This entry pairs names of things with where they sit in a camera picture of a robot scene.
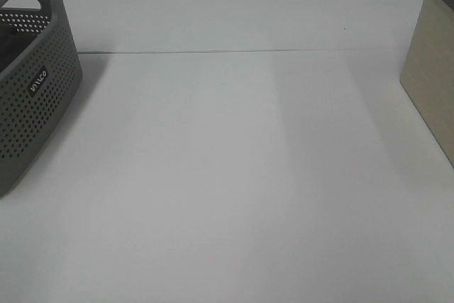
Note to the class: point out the dark navy towel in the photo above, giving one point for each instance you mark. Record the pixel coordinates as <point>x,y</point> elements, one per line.
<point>12,45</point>

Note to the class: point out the grey perforated plastic basket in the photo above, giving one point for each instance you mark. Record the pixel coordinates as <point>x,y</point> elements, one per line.
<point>37,87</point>

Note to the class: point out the beige fabric storage bin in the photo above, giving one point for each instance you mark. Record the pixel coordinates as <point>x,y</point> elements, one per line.
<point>427,75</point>

